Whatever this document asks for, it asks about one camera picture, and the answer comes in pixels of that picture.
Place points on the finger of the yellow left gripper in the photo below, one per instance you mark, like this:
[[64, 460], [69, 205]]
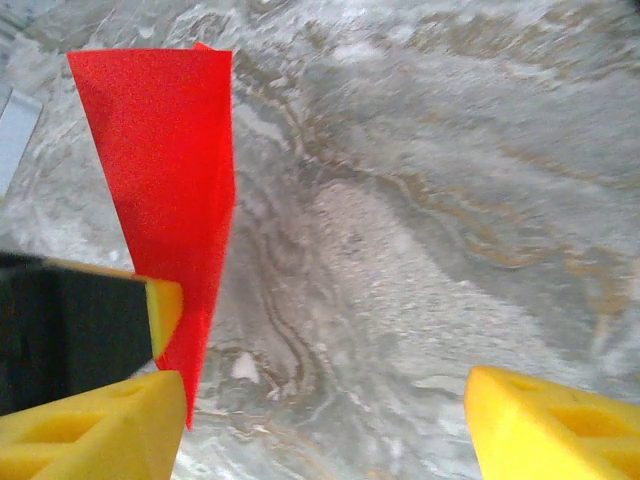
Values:
[[166, 315]]

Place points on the red cloth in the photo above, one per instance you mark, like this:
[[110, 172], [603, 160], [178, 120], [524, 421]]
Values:
[[160, 150]]

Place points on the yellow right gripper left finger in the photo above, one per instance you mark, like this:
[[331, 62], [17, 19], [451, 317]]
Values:
[[90, 440]]

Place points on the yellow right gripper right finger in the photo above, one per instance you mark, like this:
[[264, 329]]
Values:
[[560, 440]]

